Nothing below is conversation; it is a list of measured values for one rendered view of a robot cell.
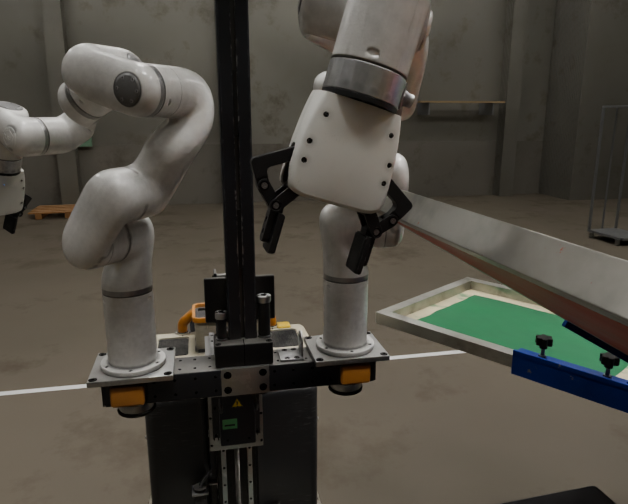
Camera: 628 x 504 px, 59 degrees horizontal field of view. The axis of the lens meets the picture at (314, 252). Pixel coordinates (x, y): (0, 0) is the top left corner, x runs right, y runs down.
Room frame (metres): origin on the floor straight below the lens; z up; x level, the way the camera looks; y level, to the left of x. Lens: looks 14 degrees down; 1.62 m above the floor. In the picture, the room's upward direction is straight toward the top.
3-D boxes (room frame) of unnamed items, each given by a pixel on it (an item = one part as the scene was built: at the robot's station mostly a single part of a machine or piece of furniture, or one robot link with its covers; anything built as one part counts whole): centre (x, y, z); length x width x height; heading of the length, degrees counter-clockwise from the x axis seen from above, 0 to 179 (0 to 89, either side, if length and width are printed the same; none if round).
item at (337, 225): (1.12, -0.08, 1.37); 0.13 x 0.10 x 0.16; 90
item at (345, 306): (1.14, -0.06, 1.21); 0.16 x 0.13 x 0.15; 12
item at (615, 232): (7.18, -4.03, 0.87); 0.63 x 0.52 x 1.74; 11
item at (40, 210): (9.23, 4.07, 0.06); 1.21 x 0.83 x 0.11; 102
